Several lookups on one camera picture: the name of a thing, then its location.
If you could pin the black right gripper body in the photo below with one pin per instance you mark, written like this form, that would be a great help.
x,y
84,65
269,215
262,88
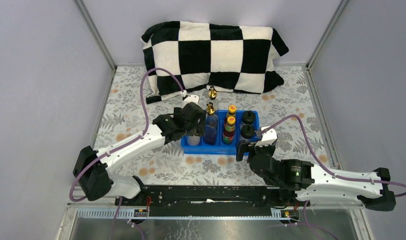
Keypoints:
x,y
267,150

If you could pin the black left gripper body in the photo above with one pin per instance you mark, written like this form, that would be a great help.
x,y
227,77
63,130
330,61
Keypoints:
x,y
197,129

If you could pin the seed shaker black cap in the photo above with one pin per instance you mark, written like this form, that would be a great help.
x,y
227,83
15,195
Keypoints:
x,y
248,118
247,132

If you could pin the sauce bottle yellow cap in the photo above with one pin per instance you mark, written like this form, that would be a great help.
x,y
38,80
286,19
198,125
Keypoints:
x,y
228,133
231,112

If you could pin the glass oil bottle gold stopper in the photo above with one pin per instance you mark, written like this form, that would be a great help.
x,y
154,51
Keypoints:
x,y
211,125
213,96

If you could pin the clear jar with steel lid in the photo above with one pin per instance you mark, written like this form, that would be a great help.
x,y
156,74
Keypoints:
x,y
193,140

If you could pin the blue plastic divided bin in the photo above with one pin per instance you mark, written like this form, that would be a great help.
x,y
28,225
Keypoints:
x,y
220,148

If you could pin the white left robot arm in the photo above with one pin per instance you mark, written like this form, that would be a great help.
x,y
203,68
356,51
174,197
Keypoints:
x,y
94,170

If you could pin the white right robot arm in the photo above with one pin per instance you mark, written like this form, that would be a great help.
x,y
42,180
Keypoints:
x,y
292,181

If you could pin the floral patterned tablecloth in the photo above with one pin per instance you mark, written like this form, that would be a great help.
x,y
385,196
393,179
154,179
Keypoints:
x,y
289,105

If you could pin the black and white checkered blanket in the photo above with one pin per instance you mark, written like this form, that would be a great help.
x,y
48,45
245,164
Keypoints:
x,y
190,56

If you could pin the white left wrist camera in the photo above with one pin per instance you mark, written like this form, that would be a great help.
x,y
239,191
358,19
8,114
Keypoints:
x,y
190,98

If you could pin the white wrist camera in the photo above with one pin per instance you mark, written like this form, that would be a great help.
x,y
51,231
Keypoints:
x,y
267,138
190,98

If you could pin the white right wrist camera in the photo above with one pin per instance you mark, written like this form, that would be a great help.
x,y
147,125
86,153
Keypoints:
x,y
267,138

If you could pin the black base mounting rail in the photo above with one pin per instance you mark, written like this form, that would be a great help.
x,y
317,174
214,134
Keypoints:
x,y
211,201

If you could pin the aluminium frame post left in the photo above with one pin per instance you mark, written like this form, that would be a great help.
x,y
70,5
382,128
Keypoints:
x,y
80,4

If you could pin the aluminium frame post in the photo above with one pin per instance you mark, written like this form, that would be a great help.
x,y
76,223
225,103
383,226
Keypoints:
x,y
332,23
80,4

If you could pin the aluminium frame post right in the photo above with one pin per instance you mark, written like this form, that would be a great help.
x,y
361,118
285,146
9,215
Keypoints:
x,y
332,23

